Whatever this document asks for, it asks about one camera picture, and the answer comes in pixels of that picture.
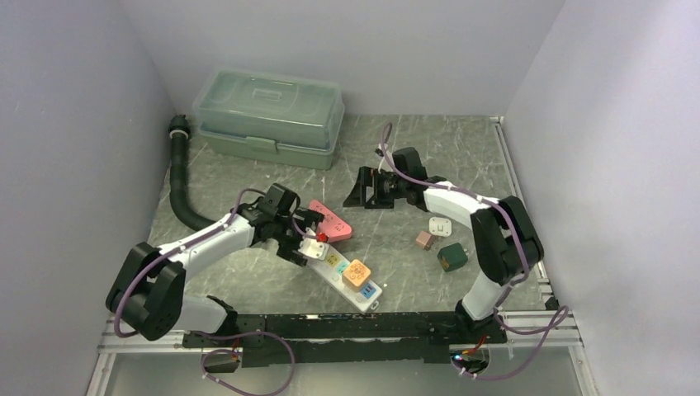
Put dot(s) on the aluminium frame rail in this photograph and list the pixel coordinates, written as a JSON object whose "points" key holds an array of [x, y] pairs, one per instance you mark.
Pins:
{"points": [[148, 293]]}

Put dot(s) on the dark green cube adapter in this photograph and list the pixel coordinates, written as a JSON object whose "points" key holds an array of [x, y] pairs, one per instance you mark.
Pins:
{"points": [[452, 257]]}

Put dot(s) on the translucent green plastic box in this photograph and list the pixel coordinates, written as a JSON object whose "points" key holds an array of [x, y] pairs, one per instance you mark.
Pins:
{"points": [[270, 117]]}

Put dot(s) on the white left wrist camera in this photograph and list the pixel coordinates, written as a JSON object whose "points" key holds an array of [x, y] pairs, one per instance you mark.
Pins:
{"points": [[312, 248]]}

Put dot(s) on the white multicolour power strip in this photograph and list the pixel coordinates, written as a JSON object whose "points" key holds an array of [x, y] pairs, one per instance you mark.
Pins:
{"points": [[331, 269]]}

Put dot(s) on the tan cube plug adapter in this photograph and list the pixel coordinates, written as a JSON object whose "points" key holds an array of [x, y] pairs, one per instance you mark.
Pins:
{"points": [[356, 275]]}

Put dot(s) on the pink triangular power strip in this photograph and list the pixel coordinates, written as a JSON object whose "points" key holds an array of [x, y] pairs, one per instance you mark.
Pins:
{"points": [[332, 226]]}

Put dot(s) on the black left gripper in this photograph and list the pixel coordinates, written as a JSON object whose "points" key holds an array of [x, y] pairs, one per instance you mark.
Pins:
{"points": [[290, 251]]}

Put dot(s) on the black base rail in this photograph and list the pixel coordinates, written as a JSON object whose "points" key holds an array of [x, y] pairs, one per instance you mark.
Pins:
{"points": [[353, 337]]}

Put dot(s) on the small pink cube adapter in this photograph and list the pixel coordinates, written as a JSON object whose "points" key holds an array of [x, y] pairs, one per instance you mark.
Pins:
{"points": [[425, 240]]}

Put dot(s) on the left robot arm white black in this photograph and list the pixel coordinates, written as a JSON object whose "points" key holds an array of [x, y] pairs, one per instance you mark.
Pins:
{"points": [[148, 296]]}

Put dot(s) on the white square adapter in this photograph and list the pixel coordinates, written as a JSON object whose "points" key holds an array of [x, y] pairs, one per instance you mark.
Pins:
{"points": [[440, 227]]}

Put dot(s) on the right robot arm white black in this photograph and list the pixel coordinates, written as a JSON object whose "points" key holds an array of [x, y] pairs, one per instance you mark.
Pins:
{"points": [[507, 245]]}

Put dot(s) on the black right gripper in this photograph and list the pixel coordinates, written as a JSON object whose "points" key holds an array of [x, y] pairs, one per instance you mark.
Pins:
{"points": [[366, 178]]}

